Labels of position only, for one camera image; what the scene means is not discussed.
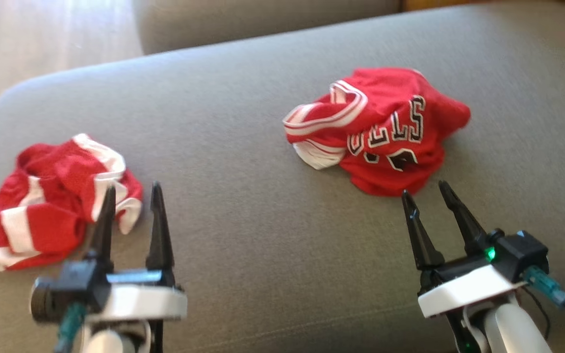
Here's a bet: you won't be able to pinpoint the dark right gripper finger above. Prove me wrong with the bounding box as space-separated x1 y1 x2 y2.
401 190 445 269
438 180 489 255

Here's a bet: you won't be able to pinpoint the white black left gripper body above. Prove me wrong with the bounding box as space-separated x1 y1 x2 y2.
86 269 187 322

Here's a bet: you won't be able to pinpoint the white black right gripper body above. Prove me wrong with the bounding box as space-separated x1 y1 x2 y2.
417 255 526 318

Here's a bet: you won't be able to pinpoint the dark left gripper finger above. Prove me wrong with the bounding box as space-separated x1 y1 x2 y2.
89 185 116 270
146 181 175 285

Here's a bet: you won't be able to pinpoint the red white basketball shorts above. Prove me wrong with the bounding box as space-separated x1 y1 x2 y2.
0 133 144 276

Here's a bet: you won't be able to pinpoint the red lettered basketball jersey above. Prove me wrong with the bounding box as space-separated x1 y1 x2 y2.
282 67 471 198

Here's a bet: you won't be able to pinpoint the grey sofa seat cushion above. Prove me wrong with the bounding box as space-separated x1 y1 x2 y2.
0 0 565 353

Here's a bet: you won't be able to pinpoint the left camera cable teal plug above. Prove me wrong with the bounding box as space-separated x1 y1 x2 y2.
56 302 88 353

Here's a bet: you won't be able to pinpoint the camera cable teal plug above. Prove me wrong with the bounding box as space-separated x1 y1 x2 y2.
56 302 88 353
524 266 565 336

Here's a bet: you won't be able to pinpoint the right camera cable teal plug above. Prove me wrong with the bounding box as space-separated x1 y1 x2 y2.
524 266 565 336

